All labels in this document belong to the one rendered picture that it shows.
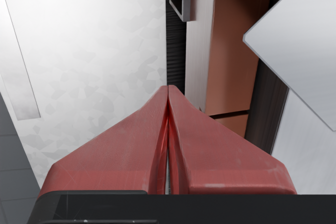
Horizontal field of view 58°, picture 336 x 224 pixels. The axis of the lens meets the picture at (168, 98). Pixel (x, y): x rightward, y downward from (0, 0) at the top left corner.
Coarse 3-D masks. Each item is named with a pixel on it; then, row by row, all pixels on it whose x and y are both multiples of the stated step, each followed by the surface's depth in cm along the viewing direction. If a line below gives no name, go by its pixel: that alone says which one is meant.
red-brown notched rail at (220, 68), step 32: (192, 0) 24; (224, 0) 20; (256, 0) 20; (192, 32) 25; (224, 32) 21; (192, 64) 26; (224, 64) 23; (256, 64) 23; (192, 96) 28; (224, 96) 24
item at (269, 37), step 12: (288, 0) 16; (276, 12) 17; (288, 12) 17; (264, 24) 17; (276, 24) 17; (288, 24) 17; (252, 36) 17; (264, 36) 17; (276, 36) 18; (288, 36) 18; (252, 48) 18; (264, 48) 18; (276, 48) 18; (264, 60) 18; (276, 60) 19; (276, 72) 19
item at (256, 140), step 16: (272, 0) 21; (256, 80) 25; (272, 80) 22; (256, 96) 25; (272, 96) 22; (256, 112) 25; (272, 112) 23; (256, 128) 26; (272, 128) 23; (256, 144) 26; (272, 144) 24
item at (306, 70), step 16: (304, 0) 17; (320, 0) 17; (304, 16) 17; (320, 16) 17; (304, 32) 18; (320, 32) 18; (288, 48) 18; (304, 48) 18; (320, 48) 19; (288, 64) 19; (304, 64) 19; (320, 64) 20; (288, 80) 20; (304, 80) 20; (320, 80) 20; (304, 96) 21; (320, 96) 21; (320, 112) 22
